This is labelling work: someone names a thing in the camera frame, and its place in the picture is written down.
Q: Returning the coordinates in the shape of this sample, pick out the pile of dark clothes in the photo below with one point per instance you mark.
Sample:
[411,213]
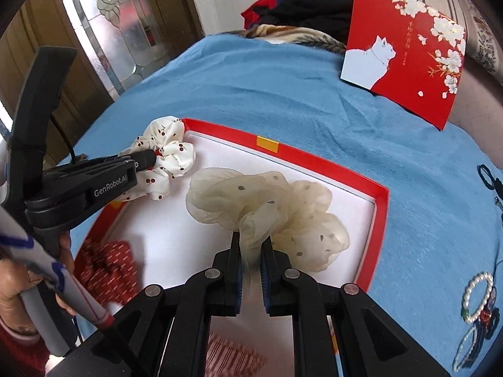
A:
[310,8]

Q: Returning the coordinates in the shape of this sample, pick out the beige patterned blanket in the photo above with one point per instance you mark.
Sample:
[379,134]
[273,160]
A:
[283,31]

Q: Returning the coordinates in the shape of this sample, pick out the red tray box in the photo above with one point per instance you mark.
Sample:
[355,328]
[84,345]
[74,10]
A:
[235,153]

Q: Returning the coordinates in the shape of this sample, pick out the person's left forearm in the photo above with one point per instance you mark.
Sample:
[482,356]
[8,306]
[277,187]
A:
[19,353]

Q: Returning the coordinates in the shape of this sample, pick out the blue blanket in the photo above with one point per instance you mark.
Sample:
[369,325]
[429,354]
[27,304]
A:
[314,125]

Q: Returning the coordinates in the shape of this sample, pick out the white blue-marked rod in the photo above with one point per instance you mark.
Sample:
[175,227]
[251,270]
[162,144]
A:
[78,294]

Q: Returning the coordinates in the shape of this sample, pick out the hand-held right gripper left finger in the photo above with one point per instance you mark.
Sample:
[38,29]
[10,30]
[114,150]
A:
[237,279]

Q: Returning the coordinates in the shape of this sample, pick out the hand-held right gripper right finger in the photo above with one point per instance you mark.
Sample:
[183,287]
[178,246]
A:
[266,279]

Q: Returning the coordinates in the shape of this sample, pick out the red cat-print box lid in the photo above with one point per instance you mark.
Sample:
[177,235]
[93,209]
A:
[397,19]

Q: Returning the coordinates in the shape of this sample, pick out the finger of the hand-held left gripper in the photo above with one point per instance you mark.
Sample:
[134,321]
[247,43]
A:
[147,158]

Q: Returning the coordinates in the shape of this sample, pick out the red plaid scrunchie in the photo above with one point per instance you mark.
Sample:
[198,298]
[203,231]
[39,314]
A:
[232,357]

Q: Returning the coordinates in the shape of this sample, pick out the wooden door with glass panel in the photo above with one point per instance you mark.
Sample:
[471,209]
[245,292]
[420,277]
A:
[129,35]

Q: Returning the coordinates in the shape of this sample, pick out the cream sheer dotted scrunchie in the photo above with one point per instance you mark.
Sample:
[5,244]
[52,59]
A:
[298,204]

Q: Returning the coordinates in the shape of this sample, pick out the pink sofa seat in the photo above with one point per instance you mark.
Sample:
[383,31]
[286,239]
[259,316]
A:
[479,98]

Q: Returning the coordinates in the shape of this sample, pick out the white cherry-print scrunchie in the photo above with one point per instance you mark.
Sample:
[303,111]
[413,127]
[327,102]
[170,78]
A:
[173,157]

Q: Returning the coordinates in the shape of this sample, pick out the person's left hand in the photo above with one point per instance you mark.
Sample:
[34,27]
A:
[11,290]

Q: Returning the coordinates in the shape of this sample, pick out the red white-dotted scrunchie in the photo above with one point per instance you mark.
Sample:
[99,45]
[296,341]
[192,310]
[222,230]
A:
[110,267]

